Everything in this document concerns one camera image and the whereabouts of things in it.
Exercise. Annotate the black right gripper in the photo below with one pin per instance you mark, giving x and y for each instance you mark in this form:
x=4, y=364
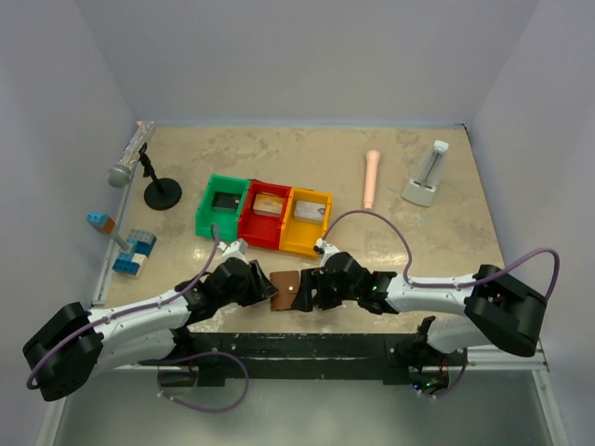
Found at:
x=317, y=288

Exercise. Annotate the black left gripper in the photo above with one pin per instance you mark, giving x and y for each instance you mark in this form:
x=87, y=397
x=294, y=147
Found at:
x=256, y=283

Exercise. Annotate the brown leather card holder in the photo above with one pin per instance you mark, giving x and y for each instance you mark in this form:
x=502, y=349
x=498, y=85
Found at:
x=287, y=285

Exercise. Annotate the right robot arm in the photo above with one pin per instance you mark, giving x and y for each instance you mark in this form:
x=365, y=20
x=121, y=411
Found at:
x=489, y=307

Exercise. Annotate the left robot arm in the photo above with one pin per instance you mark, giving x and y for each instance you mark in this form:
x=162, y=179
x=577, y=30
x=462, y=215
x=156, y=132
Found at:
x=76, y=342

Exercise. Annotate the orange card stack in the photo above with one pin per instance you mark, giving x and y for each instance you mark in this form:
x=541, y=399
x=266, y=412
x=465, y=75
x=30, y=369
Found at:
x=268, y=205

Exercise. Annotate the black card stack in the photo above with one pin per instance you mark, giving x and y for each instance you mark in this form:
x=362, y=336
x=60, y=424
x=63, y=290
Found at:
x=226, y=201

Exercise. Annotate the red plastic bin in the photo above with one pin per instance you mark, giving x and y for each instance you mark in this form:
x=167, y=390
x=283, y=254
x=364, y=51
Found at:
x=262, y=231

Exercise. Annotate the yellow plastic bin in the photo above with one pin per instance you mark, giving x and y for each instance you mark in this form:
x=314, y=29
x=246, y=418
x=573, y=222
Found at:
x=299, y=237

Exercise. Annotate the green plastic bin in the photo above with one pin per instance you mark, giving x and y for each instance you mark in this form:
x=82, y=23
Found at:
x=227, y=221

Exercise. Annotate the black microphone stand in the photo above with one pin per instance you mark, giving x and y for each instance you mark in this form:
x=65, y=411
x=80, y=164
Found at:
x=162, y=193

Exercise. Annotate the blue white brick stack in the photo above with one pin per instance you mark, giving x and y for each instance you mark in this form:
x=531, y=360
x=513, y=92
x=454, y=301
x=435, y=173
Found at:
x=131, y=263

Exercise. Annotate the pink flashlight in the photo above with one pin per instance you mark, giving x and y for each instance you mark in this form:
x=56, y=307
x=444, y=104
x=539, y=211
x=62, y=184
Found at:
x=372, y=159

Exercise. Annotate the blue orange brick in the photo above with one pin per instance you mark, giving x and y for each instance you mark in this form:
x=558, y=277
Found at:
x=102, y=223

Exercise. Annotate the silver glitter microphone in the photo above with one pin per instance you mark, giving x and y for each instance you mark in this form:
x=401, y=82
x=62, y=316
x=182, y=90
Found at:
x=122, y=172

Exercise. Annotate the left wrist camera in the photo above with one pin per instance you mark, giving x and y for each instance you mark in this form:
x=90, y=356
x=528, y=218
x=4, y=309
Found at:
x=235, y=249

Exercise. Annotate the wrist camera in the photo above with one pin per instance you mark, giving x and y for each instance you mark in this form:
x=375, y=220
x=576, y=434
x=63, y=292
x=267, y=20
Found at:
x=325, y=249
x=235, y=249

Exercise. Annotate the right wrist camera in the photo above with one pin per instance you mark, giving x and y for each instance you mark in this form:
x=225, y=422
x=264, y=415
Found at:
x=325, y=249

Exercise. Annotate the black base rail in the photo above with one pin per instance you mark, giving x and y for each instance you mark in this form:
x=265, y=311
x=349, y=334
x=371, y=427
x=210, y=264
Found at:
x=387, y=358

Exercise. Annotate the grey toy hammer handle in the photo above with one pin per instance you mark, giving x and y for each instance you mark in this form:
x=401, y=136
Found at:
x=123, y=244

